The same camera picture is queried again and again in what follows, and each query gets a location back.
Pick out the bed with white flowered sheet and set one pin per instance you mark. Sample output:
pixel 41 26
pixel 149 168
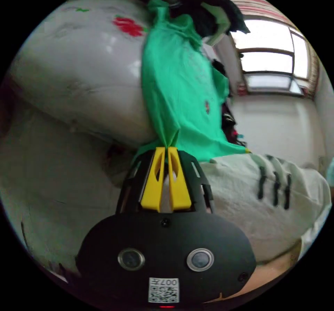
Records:
pixel 78 68

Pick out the green short sleeve shirt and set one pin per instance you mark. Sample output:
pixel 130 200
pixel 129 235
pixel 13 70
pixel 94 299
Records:
pixel 177 81

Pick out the person's body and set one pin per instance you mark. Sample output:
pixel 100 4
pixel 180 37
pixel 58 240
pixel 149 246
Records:
pixel 234 199

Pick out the window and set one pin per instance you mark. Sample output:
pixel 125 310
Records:
pixel 266 34

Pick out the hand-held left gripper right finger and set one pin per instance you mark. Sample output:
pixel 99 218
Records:
pixel 180 188

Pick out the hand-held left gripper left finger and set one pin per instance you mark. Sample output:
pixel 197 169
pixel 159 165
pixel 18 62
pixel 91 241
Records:
pixel 152 186

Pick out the striped red white curtain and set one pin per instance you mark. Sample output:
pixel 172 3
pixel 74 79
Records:
pixel 261 3

